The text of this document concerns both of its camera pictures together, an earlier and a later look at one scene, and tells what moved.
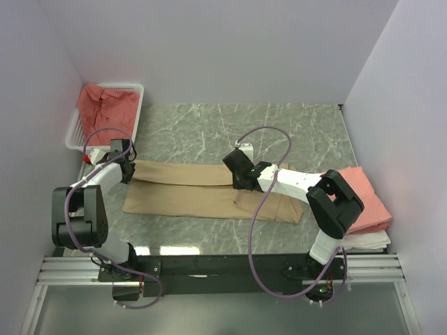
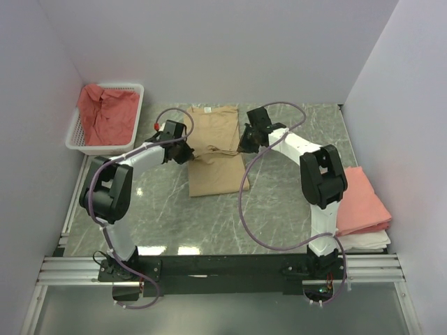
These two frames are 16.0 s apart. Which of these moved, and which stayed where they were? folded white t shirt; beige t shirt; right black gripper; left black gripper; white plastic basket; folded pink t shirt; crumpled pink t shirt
Moved: left black gripper; beige t shirt; right black gripper
Stayed: folded white t shirt; crumpled pink t shirt; folded pink t shirt; white plastic basket
